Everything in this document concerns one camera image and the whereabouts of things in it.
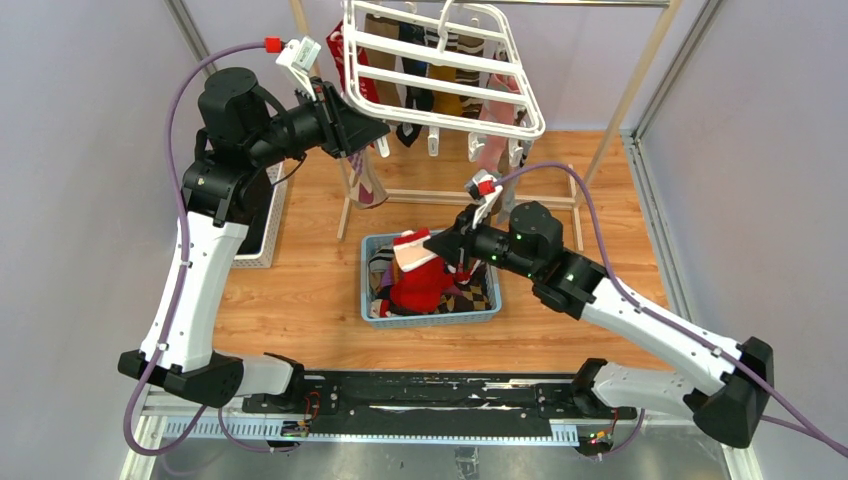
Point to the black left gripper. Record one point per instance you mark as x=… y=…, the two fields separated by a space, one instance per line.
x=342 y=126

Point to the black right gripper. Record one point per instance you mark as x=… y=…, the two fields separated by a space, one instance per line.
x=452 y=243

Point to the red beige christmas sock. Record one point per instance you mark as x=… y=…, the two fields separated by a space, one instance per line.
x=422 y=277

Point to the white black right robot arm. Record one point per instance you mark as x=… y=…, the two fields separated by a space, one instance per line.
x=716 y=382

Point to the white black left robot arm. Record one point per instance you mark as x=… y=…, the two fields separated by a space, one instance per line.
x=224 y=193

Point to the white perforated side basket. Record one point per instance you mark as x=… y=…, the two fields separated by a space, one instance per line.
x=257 y=251

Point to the blue plastic laundry basket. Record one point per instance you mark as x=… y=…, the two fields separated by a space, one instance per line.
x=476 y=298

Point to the maroon purple striped hanging sock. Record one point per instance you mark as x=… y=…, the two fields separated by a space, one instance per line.
x=366 y=191

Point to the black blue hanging sock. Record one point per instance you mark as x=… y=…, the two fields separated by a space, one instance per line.
x=416 y=97

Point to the brown white striped hanging sock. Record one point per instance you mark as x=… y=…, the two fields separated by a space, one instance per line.
x=472 y=46

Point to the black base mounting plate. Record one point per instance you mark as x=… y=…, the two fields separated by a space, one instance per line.
x=372 y=403

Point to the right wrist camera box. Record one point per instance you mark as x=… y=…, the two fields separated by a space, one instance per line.
x=484 y=189

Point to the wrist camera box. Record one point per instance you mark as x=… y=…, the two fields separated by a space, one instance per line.
x=484 y=189
x=296 y=61

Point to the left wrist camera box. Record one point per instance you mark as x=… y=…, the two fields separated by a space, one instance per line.
x=296 y=61

